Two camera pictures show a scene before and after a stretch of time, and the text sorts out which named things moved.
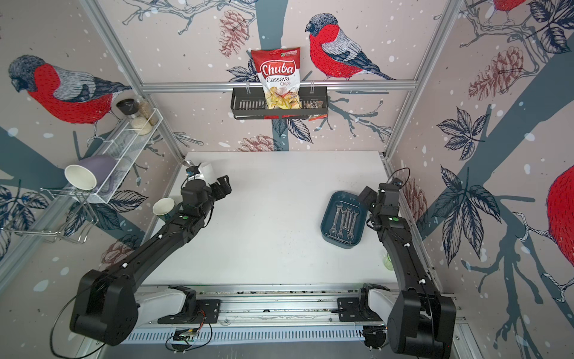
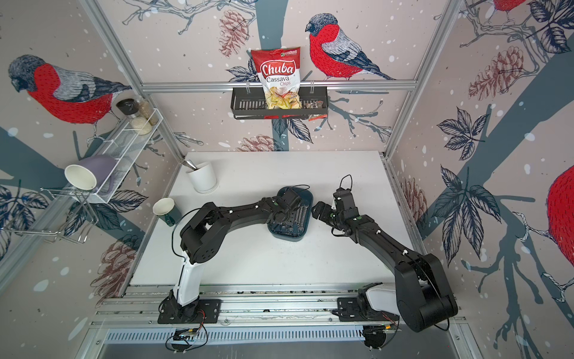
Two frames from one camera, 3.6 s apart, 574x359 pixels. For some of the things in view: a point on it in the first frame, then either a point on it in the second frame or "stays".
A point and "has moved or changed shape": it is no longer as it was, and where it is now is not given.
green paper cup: [163, 208] stays
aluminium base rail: [270, 313] stays
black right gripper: [372, 195] -> [323, 216]
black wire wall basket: [250, 103] stays
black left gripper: [226, 187] -> [291, 221]
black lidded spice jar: [128, 106] stays
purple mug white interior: [92, 172] stays
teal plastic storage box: [344, 222] has moved or changed shape
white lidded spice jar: [141, 126] stays
